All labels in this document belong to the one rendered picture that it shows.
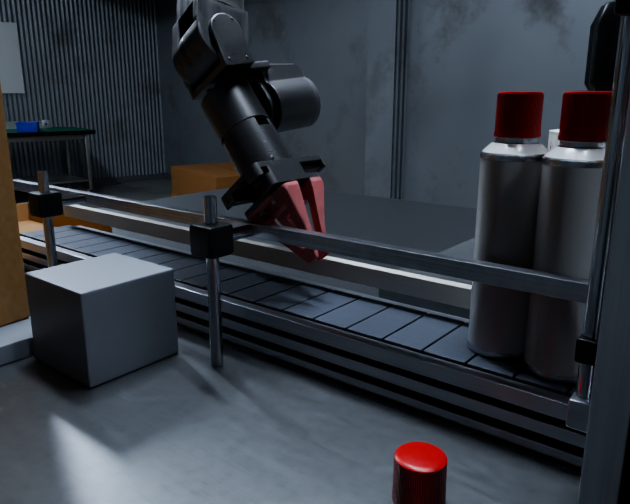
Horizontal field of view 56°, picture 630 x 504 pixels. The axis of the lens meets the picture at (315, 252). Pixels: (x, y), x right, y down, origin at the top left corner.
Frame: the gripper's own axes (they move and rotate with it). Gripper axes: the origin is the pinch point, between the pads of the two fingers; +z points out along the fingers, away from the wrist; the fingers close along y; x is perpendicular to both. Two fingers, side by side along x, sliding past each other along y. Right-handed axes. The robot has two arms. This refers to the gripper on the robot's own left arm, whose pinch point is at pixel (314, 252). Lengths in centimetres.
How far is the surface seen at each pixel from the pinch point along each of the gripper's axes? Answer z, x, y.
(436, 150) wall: -96, 158, 368
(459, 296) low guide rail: 10.9, -9.4, 3.4
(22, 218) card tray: -47, 73, 10
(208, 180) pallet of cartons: -188, 320, 300
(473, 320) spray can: 13.2, -12.3, -1.6
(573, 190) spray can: 8.7, -24.9, -3.0
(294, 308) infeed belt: 3.9, 3.2, -3.1
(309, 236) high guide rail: -0.3, -4.2, -4.5
